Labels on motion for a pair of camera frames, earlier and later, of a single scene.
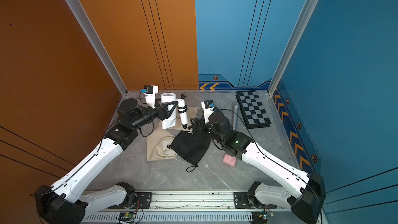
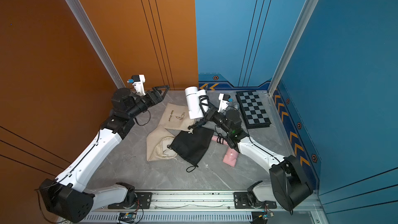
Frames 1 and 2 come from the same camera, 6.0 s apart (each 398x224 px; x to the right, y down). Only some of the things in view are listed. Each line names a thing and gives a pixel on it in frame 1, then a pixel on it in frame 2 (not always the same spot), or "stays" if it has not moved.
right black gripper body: (204, 128) to (217, 117)
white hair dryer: (170, 123) to (193, 95)
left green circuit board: (127, 217) stays
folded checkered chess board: (252, 109) stays
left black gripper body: (149, 115) to (144, 103)
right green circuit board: (261, 217) stays
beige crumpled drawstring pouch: (157, 142) stays
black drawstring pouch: (190, 147) stays
